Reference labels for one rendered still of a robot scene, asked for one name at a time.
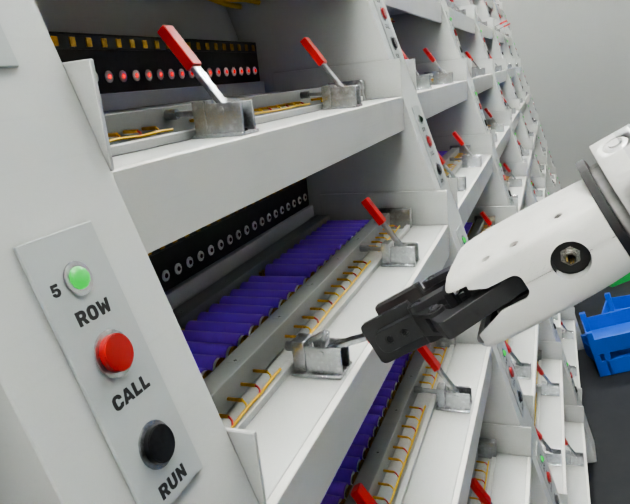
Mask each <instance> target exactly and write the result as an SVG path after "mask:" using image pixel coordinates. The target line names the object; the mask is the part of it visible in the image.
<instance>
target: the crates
mask: <svg viewBox="0 0 630 504"><path fill-rule="evenodd" d="M627 281H630V273H628V274H627V275H625V276H624V277H622V278H620V279H619V280H617V281H616V282H614V283H613V284H611V285H609V286H610V287H614V286H617V285H619V284H622V283H624V282H627ZM604 296H605V299H606V301H605V304H604V307H603V310H602V313H601V314H599V315H595V316H590V317H586V314H585V312H580V313H579V315H580V318H581V321H582V324H583V327H584V330H585V334H582V335H580V336H581V339H582V342H583V345H584V348H585V351H586V354H587V355H588V356H589V357H590V358H591V359H593V360H594V361H595V364H596V366H597V369H598V372H599V375H600V377H603V376H608V375H613V374H618V373H622V372H627V371H630V295H626V296H619V297H612V298H611V294H610V292H608V293H605V294H604Z"/></svg>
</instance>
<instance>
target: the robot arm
mask: <svg viewBox="0 0 630 504"><path fill-rule="evenodd" d="M589 148H590V150H591V152H592V154H593V155H594V157H595V159H596V161H597V163H595V164H593V165H591V166H589V165H588V164H587V162H586V161H585V160H584V159H582V160H580V161H578V162H576V163H575V164H576V167H577V170H578V171H579V172H580V176H581V178H582V180H580V181H578V182H576V183H574V184H572V185H570V186H568V187H566V188H564V189H562V190H559V191H556V192H555V193H554V194H552V195H550V196H548V197H546V198H544V199H542V200H540V201H538V202H536V203H535V204H533V205H531V206H529V207H527V208H525V209H523V210H521V211H519V212H518V213H516V214H514V215H512V216H510V217H508V218H507V219H505V220H503V221H501V222H499V223H498V224H496V225H494V226H492V227H491V228H489V229H487V230H486V231H484V232H482V233H481V234H479V235H477V236H476V237H474V238H473V239H471V240H470V241H468V242H467V243H466V244H465V245H464V246H463V247H462V248H461V249H460V251H459V252H458V254H457V256H456V258H455V260H454V262H453V264H452V265H450V266H448V267H446V268H444V269H443V270H441V271H439V272H437V273H435V274H433V275H431V276H429V277H427V278H426V279H425V280H423V282H422V284H423V286H424V287H425V288H424V289H423V287H422V285H421V284H420V282H419V281H418V282H416V283H415V284H413V285H411V286H409V287H407V288H405V289H403V290H402V291H400V292H398V293H396V294H394V295H392V296H390V297H389V298H387V299H385V300H383V301H381V302H379V303H378V304H377V305H376V307H375V311H376V312H377V314H378V316H376V317H374V318H372V319H370V320H368V321H366V322H364V323H363V325H362V326H361V331H362V333H363V334H364V336H365V337H366V339H367V340H368V342H369V343H370V345H371V346H372V348H373V349H374V351H375V352H376V354H377V355H378V357H379V358H380V360H381V361H382V362H383V363H389V362H391V361H393V360H395V359H397V358H399V357H402V356H404V355H406V354H408V353H410V352H412V351H414V350H416V349H418V348H420V347H422V346H425V345H427V344H429V343H432V342H435V341H437V340H439V339H441V338H443V337H445V338H447V339H449V340H450V339H453V338H455V337H457V336H458V335H460V334H461V333H463V332H464V331H466V330H467V329H469V328H470V327H472V326H473V325H475V324H476V323H478V322H479V321H481V323H480V327H479V331H478V335H477V340H478V342H479V343H480V344H481V345H483V346H487V347H491V346H494V345H497V344H499V343H501V342H503V341H505V340H507V339H509V338H511V337H513V336H515V335H517V334H519V333H521V332H523V331H525V330H527V329H529V328H531V327H533V326H535V325H537V324H539V323H541V322H543V321H545V320H547V319H549V318H551V317H553V316H555V315H557V314H559V313H561V312H563V311H565V310H567V309H568V308H570V307H572V306H574V305H576V304H578V303H580V302H582V301H583V300H585V299H587V298H589V297H591V296H592V295H594V294H596V293H598V292H599V291H601V290H603V289H604V288H606V287H608V286H609V285H611V284H613V283H614V282H616V281H617V280H619V279H620V278H622V277H624V276H625V275H627V274H628V273H630V124H628V125H626V126H624V127H622V128H621V129H619V130H617V131H615V132H614V133H612V134H610V135H608V136H607V137H605V138H603V139H601V140H600V141H598V142H596V143H594V144H593V145H591V146H590V147H589ZM462 291H463V293H461V292H462ZM460 293H461V294H460Z"/></svg>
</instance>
